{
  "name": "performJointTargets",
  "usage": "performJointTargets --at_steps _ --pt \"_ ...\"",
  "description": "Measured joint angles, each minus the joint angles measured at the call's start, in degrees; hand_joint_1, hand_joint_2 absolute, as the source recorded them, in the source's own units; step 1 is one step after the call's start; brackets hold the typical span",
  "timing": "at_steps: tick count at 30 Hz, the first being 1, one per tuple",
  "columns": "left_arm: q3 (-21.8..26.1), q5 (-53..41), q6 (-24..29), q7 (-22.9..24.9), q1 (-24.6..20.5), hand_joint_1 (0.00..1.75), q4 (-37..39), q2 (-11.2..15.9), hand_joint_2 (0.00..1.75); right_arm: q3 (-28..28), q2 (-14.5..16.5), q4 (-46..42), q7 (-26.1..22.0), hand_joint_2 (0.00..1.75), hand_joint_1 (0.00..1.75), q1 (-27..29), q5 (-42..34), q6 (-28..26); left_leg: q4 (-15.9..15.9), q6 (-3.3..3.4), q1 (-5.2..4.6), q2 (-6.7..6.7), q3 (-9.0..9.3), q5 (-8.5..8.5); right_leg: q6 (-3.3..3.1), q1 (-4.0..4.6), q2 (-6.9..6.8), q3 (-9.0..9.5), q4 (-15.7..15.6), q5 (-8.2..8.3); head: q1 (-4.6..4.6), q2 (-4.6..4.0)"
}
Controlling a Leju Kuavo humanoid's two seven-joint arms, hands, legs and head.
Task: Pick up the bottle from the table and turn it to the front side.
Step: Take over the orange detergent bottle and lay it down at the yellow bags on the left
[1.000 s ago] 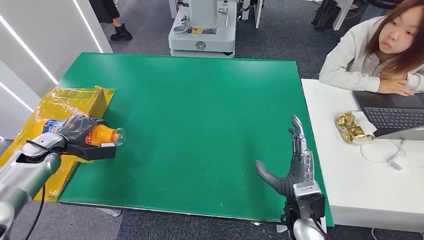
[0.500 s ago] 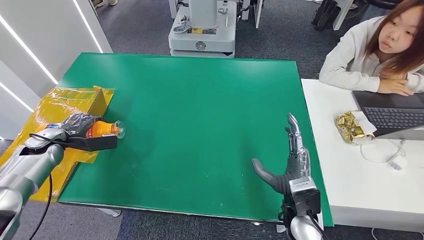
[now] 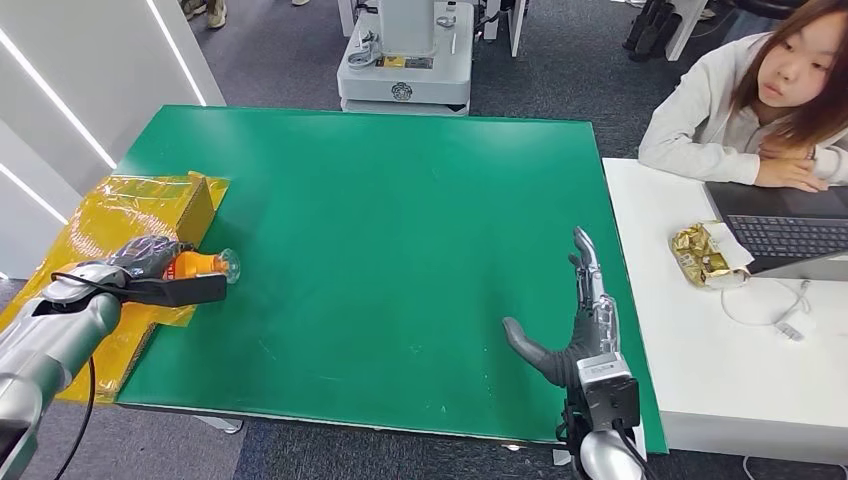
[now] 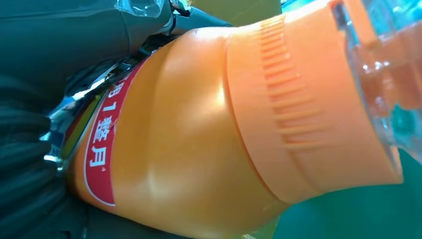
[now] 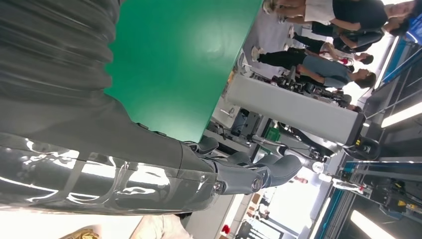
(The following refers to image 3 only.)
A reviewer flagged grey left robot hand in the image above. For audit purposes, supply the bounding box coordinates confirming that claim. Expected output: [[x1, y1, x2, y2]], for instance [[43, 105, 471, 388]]
[[105, 235, 193, 280]]

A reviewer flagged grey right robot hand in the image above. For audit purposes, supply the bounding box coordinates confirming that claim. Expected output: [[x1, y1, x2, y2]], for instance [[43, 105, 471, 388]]
[[502, 227, 622, 389]]

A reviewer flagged person's right hand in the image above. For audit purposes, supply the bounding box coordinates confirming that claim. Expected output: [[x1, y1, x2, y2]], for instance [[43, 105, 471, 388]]
[[753, 158, 831, 193]]

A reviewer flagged person's left hand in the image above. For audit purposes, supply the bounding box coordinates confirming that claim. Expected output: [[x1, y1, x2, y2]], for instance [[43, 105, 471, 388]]
[[758, 142, 816, 162]]

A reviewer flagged orange plastic bottle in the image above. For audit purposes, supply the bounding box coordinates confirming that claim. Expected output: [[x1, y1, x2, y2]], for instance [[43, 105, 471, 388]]
[[164, 248, 242, 285]]

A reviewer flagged dark laptop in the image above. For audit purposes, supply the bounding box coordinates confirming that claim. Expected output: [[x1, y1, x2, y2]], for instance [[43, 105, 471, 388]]
[[702, 180, 848, 283]]

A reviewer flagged yellow film wrapped cardboard box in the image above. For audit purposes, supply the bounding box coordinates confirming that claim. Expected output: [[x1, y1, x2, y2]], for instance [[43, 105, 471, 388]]
[[0, 170, 232, 404]]

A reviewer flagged person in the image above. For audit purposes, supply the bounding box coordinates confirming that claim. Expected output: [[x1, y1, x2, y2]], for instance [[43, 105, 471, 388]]
[[182, 0, 230, 29], [637, 0, 848, 193]]

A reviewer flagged gold foil snack wrapper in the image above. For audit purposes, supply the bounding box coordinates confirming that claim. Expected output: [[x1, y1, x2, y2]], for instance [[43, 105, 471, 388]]
[[670, 221, 757, 291]]

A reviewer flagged white desk panel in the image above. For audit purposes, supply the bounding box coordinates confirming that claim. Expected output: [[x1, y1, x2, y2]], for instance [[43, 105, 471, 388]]
[[483, 0, 529, 58]]

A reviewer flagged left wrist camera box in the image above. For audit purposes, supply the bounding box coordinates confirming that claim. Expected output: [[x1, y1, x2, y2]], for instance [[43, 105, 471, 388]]
[[119, 272, 229, 308]]

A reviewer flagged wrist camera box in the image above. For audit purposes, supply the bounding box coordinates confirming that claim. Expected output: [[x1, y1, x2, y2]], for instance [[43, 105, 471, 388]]
[[119, 272, 229, 308], [576, 354, 642, 432]]

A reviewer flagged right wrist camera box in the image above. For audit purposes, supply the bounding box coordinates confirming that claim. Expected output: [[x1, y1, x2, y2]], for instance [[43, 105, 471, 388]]
[[576, 354, 642, 432]]

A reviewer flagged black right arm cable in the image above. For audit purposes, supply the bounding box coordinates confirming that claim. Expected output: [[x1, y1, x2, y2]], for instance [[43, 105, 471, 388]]
[[612, 420, 652, 480]]

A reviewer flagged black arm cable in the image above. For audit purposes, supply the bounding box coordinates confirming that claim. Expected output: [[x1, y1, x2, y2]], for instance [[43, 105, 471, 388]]
[[612, 420, 652, 480], [51, 268, 144, 480]]

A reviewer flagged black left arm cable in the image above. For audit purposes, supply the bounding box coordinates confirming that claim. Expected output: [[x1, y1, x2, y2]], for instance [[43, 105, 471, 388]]
[[51, 268, 144, 480]]

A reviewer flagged white charger cable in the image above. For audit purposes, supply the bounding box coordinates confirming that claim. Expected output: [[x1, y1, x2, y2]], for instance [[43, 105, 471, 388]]
[[720, 279, 817, 344]]

